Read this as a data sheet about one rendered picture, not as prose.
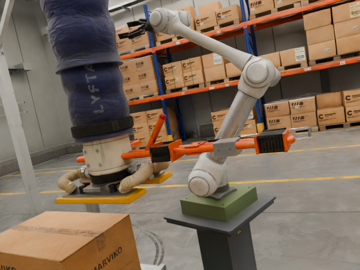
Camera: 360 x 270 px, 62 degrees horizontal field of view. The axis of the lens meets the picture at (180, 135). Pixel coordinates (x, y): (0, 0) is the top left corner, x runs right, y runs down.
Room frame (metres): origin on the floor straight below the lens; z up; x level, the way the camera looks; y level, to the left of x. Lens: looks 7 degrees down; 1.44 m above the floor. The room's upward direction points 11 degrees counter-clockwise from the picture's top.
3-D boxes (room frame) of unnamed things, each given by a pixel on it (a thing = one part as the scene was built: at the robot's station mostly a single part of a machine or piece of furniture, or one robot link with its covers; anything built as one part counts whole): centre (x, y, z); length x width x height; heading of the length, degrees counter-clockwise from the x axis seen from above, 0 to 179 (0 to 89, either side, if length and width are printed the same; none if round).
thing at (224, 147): (0.89, -0.14, 1.26); 0.07 x 0.07 x 0.04; 62
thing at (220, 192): (1.76, -0.14, 0.86); 0.22 x 0.18 x 0.06; 42
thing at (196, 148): (1.12, 0.04, 1.27); 0.93 x 0.30 x 0.04; 62
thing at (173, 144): (0.99, 0.05, 1.27); 0.10 x 0.08 x 0.06; 152
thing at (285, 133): (0.82, -0.25, 1.27); 0.08 x 0.07 x 0.05; 62
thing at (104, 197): (1.03, 0.32, 1.17); 0.34 x 0.10 x 0.05; 62
